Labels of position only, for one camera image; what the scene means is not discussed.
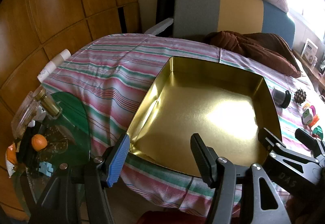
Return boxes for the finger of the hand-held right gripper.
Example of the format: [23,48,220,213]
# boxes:
[258,128,325,194]
[295,128,325,161]

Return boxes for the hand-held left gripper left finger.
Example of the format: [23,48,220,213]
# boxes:
[28,133,131,224]

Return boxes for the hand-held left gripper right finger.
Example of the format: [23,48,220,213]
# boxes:
[190,133,292,224]

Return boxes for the grey jar with black lid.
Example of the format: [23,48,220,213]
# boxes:
[272,88,291,109]

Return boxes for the gold metal tin box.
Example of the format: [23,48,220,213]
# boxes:
[126,56,283,177]

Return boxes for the brown pine cone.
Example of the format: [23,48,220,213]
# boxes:
[294,89,308,104]

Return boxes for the green glass side table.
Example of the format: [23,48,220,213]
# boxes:
[15,91,91,201]

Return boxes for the wooden shelf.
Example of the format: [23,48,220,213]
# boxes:
[292,49,325,92]

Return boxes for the blue puzzle piece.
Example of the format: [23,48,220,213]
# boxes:
[38,160,54,176]

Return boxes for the orange fruit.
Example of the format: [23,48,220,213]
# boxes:
[31,134,48,151]

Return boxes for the striped pink green blanket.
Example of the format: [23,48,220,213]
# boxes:
[41,34,325,217]

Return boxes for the white box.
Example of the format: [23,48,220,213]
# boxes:
[302,38,319,62]

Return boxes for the glass jar with gold cap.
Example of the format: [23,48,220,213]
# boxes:
[33,86,63,119]

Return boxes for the brown quilted cloth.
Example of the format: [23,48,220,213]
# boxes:
[206,31,302,78]

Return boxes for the black box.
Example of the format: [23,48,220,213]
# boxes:
[16,122,43,163]

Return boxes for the clear glass bottle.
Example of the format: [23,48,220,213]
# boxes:
[11,92,41,138]

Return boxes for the orange white packet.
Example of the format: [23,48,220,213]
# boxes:
[5,143,18,179]

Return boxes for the stack of paper cups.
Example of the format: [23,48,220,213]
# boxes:
[37,49,72,82]

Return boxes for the white foam piece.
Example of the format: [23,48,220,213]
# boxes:
[145,18,173,36]

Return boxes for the grey yellow blue sofa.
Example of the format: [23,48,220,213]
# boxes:
[173,0,296,49]

